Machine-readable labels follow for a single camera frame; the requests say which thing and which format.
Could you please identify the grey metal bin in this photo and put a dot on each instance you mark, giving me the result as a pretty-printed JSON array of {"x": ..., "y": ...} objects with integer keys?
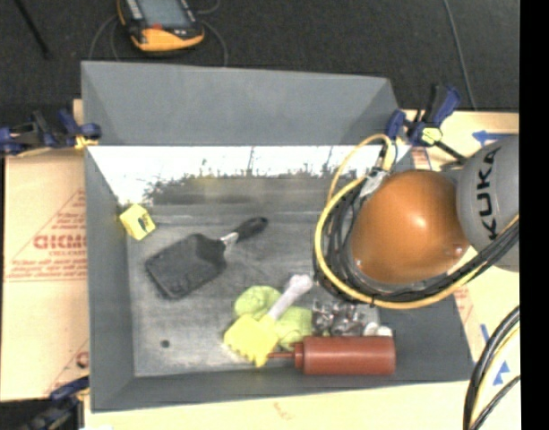
[{"x": 229, "y": 119}]

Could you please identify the lime green cloth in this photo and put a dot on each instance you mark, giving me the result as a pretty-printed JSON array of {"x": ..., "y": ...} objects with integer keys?
[{"x": 256, "y": 300}]

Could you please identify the black spatula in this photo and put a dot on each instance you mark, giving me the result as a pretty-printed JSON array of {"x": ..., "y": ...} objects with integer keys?
[{"x": 189, "y": 262}]

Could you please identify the yellow cube block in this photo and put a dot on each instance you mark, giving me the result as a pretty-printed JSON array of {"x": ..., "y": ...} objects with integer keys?
[{"x": 137, "y": 222}]

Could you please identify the red-brown squeeze bottle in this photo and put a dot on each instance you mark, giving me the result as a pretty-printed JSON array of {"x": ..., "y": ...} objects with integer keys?
[{"x": 350, "y": 355}]

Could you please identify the brown cardboard board red print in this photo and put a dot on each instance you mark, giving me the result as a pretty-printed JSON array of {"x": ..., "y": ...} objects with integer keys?
[{"x": 43, "y": 285}]

